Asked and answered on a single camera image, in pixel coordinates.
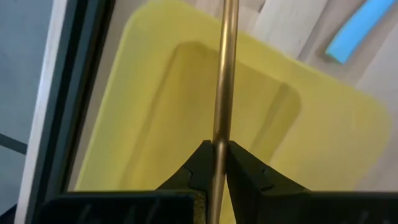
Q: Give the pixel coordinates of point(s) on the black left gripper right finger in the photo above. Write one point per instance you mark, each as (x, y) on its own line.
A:
(255, 186)

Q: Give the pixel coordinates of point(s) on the black aluminium table frame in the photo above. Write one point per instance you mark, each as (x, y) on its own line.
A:
(74, 77)

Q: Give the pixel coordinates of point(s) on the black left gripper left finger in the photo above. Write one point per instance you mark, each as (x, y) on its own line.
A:
(186, 177)

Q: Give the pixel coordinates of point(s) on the yellow plastic bin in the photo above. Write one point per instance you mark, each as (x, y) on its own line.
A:
(155, 109)

